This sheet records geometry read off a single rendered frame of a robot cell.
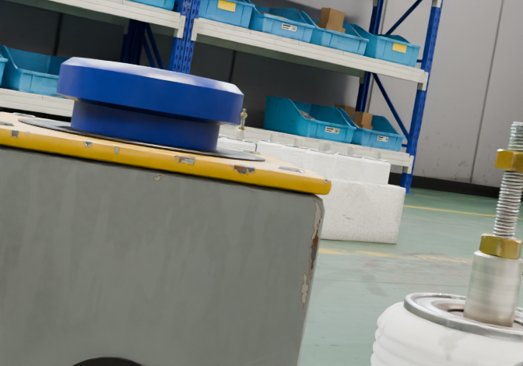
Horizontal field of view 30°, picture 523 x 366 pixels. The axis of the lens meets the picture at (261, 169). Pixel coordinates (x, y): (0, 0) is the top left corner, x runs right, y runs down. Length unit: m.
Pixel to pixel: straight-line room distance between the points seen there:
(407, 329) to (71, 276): 0.26
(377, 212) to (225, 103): 2.85
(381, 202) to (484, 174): 4.93
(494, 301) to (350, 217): 2.53
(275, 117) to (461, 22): 2.12
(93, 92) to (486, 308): 0.28
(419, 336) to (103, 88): 0.25
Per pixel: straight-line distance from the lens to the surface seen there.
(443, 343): 0.41
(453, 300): 0.47
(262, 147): 3.09
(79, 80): 0.20
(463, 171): 7.77
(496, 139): 8.01
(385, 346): 0.43
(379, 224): 3.06
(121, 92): 0.20
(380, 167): 3.07
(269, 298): 0.19
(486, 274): 0.44
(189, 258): 0.18
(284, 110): 5.93
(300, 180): 0.18
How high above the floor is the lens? 0.32
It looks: 3 degrees down
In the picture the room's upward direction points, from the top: 10 degrees clockwise
